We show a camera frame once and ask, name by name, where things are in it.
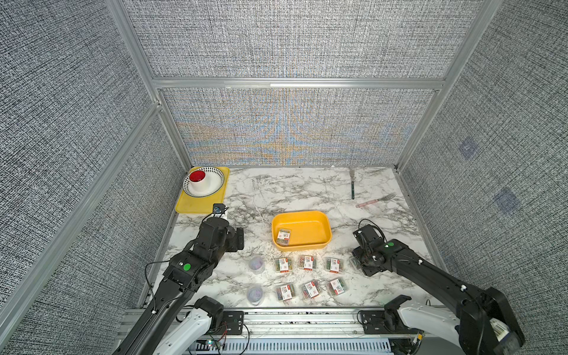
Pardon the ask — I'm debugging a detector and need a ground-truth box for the round clear clip jar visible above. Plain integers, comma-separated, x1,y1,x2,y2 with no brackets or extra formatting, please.
248,254,266,274

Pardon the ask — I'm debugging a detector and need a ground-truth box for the clear paper clip box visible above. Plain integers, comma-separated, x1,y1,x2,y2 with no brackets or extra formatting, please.
273,257,292,274

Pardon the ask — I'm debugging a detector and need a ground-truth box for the paper clip box front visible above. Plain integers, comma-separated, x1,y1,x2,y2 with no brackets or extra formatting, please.
301,280,321,299

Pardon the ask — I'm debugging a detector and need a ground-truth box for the yellow plastic storage box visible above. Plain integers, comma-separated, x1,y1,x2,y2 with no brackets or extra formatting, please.
272,210,333,252

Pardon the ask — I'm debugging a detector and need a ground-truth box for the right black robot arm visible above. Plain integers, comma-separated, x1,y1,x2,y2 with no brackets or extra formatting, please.
352,224,526,354

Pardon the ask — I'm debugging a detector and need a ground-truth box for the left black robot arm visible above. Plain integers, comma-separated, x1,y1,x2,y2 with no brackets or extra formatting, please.
114,217,244,354

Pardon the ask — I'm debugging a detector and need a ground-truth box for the paper clip box underneath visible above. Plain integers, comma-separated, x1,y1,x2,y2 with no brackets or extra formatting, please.
276,229,291,246

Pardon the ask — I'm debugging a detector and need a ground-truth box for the yellow flat tray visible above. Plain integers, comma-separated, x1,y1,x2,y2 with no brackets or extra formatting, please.
175,167,230,214

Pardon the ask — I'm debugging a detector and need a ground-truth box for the white patterned bowl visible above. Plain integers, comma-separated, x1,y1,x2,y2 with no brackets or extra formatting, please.
183,167,225,198

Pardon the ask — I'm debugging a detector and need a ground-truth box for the white cup red inside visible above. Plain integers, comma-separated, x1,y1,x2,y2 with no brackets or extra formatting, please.
188,170,207,189

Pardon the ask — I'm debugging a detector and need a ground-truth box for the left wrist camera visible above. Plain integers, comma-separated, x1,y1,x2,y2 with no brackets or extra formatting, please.
212,204,229,218

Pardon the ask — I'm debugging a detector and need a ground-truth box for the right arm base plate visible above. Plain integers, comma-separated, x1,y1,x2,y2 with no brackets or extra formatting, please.
356,310,398,334

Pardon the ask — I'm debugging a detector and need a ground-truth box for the pink handled fork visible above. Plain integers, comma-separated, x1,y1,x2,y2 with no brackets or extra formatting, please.
356,193,396,209

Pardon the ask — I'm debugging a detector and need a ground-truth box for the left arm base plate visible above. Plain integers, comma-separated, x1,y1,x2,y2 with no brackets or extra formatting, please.
217,311,245,335

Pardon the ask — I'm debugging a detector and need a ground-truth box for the green handled fork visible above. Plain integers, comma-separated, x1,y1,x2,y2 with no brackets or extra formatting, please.
349,167,355,200

